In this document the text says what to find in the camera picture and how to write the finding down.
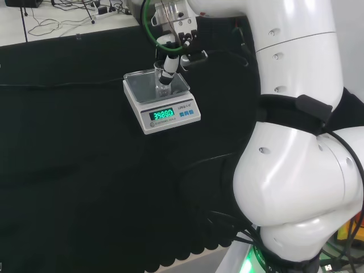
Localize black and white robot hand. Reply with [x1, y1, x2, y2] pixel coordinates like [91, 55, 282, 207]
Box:
[151, 0, 209, 86]

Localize small clear glass beaker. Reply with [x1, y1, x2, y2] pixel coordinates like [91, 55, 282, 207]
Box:
[153, 60, 172, 98]

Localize white electronic balance steel pan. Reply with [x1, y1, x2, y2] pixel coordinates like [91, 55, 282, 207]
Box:
[122, 68, 202, 135]

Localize white power strip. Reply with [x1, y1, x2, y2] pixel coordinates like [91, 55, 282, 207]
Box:
[94, 6, 121, 20]

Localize black bench cloth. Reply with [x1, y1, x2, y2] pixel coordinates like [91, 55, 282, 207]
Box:
[0, 13, 364, 273]

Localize black box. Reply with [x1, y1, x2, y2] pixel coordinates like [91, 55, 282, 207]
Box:
[5, 0, 44, 9]

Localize yellow stop button box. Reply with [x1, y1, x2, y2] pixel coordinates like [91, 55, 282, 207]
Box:
[336, 217, 364, 243]

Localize green cable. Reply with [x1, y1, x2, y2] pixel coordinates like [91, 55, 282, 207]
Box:
[140, 0, 186, 52]

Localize thin white cable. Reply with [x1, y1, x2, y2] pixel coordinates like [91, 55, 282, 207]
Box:
[27, 5, 99, 37]

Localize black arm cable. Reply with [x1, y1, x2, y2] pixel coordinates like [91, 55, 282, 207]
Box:
[322, 129, 364, 273]

